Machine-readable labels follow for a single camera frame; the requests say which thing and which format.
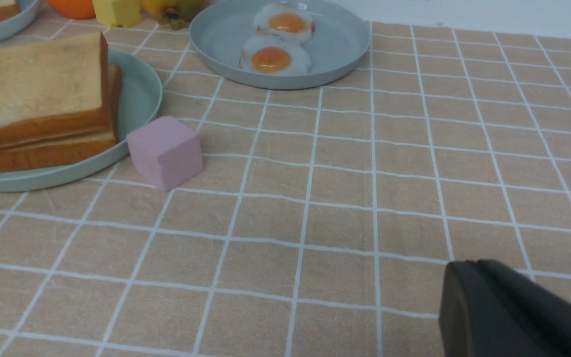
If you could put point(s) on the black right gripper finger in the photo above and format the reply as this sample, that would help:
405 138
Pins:
490 310

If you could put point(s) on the checked beige tablecloth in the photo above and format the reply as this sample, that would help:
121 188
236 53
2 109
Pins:
323 220

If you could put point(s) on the blue-grey plate right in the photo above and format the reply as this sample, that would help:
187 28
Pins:
340 41

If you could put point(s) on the blue-grey plate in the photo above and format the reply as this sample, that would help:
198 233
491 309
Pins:
340 41
29 11

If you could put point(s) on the fried egg lower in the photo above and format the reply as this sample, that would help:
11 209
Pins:
270 54

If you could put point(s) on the fried egg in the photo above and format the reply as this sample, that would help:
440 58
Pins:
292 24
270 54

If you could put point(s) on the fried egg upper back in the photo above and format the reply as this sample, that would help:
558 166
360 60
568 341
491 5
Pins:
292 24

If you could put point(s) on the pink cube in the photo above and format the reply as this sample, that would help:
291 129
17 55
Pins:
165 152

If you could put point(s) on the green centre plate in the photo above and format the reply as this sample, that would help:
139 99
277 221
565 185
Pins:
140 101

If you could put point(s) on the red apple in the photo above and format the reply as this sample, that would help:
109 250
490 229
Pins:
176 14

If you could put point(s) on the yellow cube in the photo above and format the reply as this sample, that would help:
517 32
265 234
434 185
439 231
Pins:
117 13

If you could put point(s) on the orange fruit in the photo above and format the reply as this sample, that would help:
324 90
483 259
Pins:
73 9

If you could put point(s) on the blue-grey plate left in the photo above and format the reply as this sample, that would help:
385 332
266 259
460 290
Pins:
29 11

